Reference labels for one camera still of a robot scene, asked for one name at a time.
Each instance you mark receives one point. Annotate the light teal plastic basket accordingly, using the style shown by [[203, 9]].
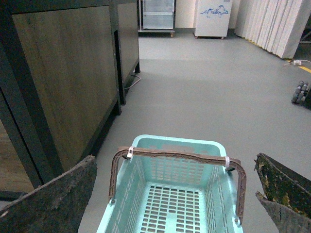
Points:
[[171, 195]]

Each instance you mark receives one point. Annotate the robot base wheel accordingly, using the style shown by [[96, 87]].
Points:
[[301, 92]]

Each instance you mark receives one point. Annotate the white chest freezer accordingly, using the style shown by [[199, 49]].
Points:
[[211, 18]]

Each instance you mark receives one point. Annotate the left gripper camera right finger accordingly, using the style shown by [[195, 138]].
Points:
[[286, 197]]

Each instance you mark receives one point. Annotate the glass door fridge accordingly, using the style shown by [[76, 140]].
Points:
[[156, 16]]

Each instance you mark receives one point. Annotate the dark wooden display cabinet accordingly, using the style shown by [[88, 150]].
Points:
[[64, 66]]

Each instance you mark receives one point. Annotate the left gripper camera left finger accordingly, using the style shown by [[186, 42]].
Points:
[[55, 207]]

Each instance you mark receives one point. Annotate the white folding partition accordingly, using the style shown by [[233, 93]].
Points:
[[274, 25]]

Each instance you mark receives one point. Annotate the brown basket handle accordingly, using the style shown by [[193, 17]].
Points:
[[229, 163]]

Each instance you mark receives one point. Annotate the white power strip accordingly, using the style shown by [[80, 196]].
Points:
[[297, 62]]

